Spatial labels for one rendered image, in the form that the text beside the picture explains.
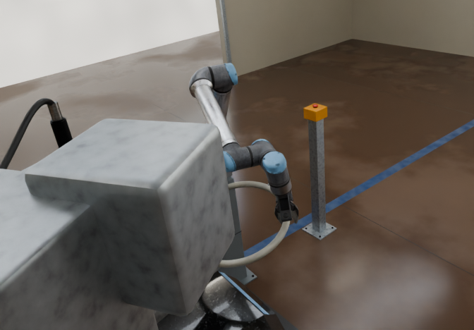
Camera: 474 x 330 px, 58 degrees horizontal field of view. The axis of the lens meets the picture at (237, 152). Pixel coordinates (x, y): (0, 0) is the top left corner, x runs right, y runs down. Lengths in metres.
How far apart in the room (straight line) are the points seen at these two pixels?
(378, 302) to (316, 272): 0.47
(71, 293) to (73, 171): 0.10
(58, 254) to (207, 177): 0.14
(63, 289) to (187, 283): 0.10
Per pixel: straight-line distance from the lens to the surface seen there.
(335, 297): 3.10
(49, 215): 0.39
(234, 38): 7.41
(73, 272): 0.39
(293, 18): 8.20
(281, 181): 1.73
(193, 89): 2.11
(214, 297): 1.94
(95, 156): 0.41
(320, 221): 3.52
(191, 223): 0.39
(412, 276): 3.30
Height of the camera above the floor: 2.24
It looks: 27 degrees down
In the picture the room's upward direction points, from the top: 7 degrees counter-clockwise
